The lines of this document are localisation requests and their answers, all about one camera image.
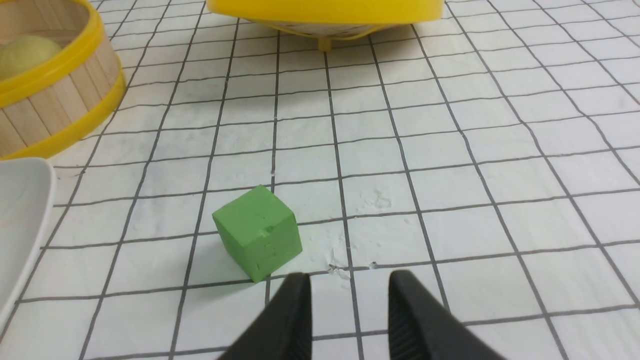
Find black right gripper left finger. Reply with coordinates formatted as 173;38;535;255
219;272;313;360

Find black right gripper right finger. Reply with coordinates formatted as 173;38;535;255
388;270;505;360

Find yellow steamed bun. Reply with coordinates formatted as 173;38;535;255
0;35;63;81

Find white square plate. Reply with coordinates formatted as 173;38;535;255
0;157;57;329

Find green foam cube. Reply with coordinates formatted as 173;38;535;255
212;185;303;283

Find yellow rimmed steamer lid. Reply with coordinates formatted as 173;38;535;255
206;0;445;52

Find yellow rimmed bamboo steamer basket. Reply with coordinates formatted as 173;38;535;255
0;0;126;161

